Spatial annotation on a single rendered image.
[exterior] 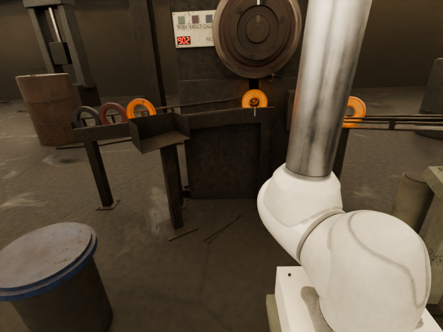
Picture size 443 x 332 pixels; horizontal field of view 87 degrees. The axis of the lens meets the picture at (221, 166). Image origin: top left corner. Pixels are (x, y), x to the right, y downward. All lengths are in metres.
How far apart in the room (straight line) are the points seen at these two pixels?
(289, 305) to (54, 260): 0.72
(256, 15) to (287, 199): 1.04
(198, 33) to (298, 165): 1.22
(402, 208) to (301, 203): 0.80
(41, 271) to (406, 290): 0.90
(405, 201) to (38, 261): 1.38
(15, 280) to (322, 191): 0.88
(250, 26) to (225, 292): 1.29
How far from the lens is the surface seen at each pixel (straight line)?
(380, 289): 0.46
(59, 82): 3.76
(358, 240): 0.45
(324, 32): 0.48
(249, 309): 1.20
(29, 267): 0.99
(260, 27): 1.36
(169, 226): 1.62
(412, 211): 1.27
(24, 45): 9.80
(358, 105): 1.43
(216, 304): 1.22
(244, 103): 1.49
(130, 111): 1.64
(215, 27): 1.45
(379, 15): 8.50
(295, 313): 0.66
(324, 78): 0.48
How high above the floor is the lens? 1.00
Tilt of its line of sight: 25 degrees down
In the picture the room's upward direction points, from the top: 3 degrees counter-clockwise
